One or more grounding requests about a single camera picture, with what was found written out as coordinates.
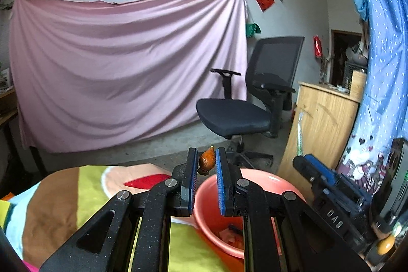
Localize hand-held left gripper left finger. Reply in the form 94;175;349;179
38;148;199;272

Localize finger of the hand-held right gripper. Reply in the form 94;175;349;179
292;154;338;194

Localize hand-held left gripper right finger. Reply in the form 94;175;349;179
215;148;372;272

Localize red plastic basin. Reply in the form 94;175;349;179
194;168;308;260

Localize green white plastic strip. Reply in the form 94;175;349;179
296;113;304;156

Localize wooden cabinet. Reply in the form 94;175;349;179
277;71;367;177

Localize orange yellow ball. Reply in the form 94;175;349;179
378;235;397;255

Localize pale paper scraps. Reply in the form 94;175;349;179
220;229;243;248

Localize black office chair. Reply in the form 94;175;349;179
195;36;305;169

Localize dark slatted box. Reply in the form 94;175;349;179
343;63;367;89

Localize dark wooden doorway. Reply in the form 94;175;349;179
330;29;364;84

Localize grey round object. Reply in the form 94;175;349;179
346;41;368;65

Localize pink cloth sheet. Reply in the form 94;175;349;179
9;0;248;154

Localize blue dotted cloth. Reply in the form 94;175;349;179
338;0;408;196

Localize colourful printed tablecloth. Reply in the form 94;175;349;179
0;164;246;272

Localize wooden desk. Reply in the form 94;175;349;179
0;87;18;126

